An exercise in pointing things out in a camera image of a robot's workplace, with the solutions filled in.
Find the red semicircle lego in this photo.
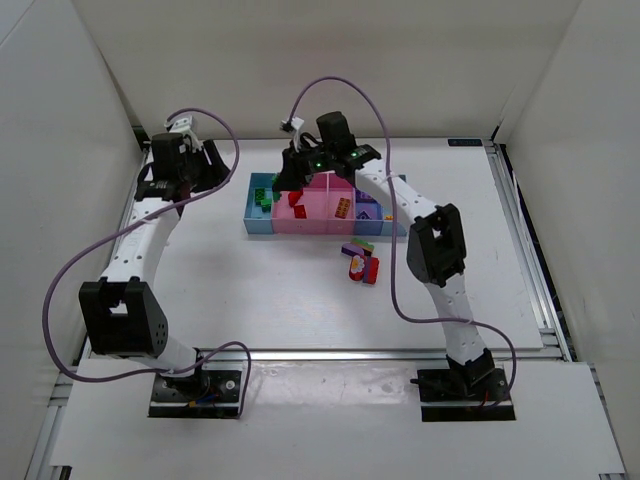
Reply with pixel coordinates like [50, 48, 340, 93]
[288, 190, 303, 208]

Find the green lego plate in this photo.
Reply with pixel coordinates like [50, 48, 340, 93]
[272, 174, 281, 203]

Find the small green lego brick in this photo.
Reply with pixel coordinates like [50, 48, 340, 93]
[260, 199, 273, 212]

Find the red curved lego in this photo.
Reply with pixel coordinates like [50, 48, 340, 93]
[293, 205, 307, 219]

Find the brown lego plate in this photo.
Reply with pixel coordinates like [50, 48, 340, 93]
[334, 197, 351, 219]

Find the lavender lego piece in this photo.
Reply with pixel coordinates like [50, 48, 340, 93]
[355, 190, 374, 203]

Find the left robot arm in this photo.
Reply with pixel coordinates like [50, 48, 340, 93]
[79, 132, 230, 377]

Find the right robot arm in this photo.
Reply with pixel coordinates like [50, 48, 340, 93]
[273, 111, 495, 391]

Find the large pink bin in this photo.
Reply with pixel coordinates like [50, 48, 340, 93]
[272, 174, 328, 235]

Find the light blue left bin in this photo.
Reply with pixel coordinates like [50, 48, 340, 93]
[243, 172, 274, 235]

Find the light blue bin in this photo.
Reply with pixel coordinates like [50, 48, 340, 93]
[243, 172, 274, 235]
[380, 205, 407, 238]

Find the small pink bin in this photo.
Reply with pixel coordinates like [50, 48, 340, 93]
[327, 173, 355, 235]

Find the green brown flat lego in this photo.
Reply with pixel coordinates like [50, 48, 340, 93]
[350, 238, 374, 255]

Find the light blue right bin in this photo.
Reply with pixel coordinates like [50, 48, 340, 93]
[380, 205, 407, 238]

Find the red flower lego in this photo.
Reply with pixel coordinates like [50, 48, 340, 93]
[348, 255, 366, 282]

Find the red purple lego block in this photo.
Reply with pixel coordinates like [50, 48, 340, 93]
[362, 256, 380, 285]

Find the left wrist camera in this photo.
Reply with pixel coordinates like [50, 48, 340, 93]
[164, 114, 202, 151]

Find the aluminium front rail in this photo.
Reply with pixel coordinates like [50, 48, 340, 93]
[82, 347, 574, 362]

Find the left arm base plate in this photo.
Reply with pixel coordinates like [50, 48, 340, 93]
[147, 361, 247, 420]

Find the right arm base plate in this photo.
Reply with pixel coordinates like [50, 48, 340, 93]
[410, 368, 516, 423]

